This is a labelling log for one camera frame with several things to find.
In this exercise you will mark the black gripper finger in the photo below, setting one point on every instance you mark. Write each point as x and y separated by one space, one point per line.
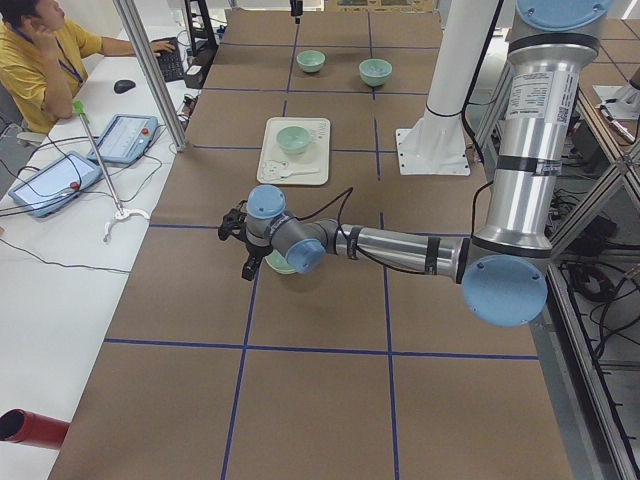
251 267

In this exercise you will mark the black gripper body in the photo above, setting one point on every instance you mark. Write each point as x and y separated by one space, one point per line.
256 250

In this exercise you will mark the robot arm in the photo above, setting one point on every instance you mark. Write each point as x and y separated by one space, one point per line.
501 265

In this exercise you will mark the white plastic spoon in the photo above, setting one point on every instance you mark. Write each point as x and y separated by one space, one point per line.
283 174

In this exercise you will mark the cream bear tray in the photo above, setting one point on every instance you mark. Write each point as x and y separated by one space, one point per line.
273 159

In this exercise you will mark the green bowl on tray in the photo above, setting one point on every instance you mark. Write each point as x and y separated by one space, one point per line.
293 140

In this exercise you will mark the teach pendant far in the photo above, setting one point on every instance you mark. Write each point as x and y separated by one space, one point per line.
126 138

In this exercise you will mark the teach pendant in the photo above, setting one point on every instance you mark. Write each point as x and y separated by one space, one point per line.
55 185
126 138

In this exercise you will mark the black keyboard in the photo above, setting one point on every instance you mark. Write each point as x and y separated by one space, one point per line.
170 62

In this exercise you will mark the teach pendant near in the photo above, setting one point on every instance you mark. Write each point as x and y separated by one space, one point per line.
55 185

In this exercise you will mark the black computer mouse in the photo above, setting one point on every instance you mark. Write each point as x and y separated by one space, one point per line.
124 85

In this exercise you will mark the green bowl with ice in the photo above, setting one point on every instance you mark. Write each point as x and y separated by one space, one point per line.
375 72

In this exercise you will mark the person in yellow shirt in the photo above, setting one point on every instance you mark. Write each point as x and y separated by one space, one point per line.
42 54

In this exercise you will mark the red cylinder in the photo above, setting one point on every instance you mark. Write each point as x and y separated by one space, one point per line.
32 429

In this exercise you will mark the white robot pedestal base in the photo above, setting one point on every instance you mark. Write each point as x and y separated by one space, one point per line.
436 145

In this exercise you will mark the aluminium frame post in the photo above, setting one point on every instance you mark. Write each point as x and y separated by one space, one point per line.
135 30

